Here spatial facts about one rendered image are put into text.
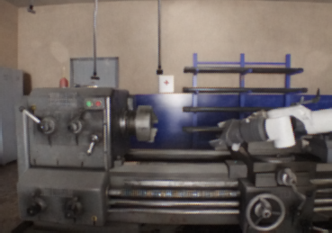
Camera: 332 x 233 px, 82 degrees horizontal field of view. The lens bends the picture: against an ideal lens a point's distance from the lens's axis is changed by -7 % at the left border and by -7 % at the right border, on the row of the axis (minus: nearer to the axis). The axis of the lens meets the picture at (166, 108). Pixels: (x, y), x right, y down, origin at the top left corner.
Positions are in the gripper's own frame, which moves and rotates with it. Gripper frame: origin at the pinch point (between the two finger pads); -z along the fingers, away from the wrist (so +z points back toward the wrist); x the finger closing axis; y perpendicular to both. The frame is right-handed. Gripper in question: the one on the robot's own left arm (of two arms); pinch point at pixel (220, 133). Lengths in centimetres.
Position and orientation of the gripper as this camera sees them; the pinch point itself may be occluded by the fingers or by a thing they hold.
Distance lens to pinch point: 84.9
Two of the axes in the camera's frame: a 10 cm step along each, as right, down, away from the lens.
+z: 6.7, -1.8, -7.2
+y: 5.6, 7.5, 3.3
